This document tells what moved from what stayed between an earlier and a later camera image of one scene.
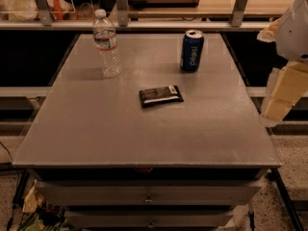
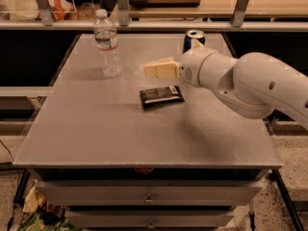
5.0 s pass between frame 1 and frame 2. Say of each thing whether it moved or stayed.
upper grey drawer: stayed
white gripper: moved
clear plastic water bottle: stayed
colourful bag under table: stayed
